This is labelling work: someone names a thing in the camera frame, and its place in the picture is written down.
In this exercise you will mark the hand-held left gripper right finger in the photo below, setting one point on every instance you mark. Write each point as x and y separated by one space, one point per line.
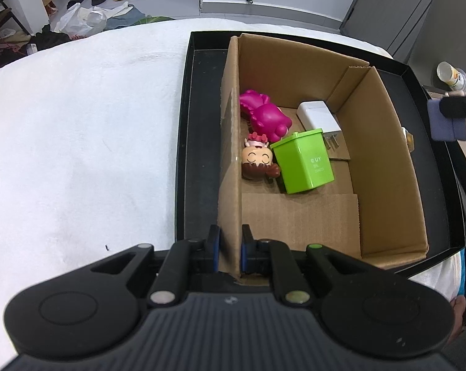
245 252

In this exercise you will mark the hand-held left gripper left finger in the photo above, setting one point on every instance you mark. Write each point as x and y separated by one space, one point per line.
216 248

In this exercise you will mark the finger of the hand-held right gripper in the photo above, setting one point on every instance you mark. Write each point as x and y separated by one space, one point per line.
463 106

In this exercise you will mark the lavender block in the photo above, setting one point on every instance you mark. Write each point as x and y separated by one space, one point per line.
443 125

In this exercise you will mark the cardboard box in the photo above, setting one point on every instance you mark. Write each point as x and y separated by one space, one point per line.
384 154

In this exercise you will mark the black shallow tray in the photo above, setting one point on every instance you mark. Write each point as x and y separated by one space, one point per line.
202 143

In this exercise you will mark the green toy bin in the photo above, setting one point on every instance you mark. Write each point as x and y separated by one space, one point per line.
306 162

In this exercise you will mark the magenta toy dinosaur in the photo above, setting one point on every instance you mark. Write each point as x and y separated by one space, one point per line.
266 116

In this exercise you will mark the white charger plug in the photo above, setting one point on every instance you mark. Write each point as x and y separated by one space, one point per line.
318 118

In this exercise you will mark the small white yellow object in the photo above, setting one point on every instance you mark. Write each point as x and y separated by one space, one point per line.
408 138

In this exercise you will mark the smiling doll figurine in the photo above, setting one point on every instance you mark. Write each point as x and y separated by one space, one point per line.
256 158

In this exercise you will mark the grey metal cabinet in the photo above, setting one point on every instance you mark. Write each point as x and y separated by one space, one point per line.
411 11

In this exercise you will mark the blue cloth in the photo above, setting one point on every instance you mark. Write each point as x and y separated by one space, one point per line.
462 274

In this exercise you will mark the green leaf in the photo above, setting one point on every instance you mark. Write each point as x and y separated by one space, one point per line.
155 19

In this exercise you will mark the grey-blue garment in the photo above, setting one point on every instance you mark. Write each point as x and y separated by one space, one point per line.
128 17

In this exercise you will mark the white plastic bag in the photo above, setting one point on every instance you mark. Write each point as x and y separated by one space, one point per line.
80 21

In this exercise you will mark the black clothing pile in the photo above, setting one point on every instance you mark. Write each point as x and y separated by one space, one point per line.
51 38

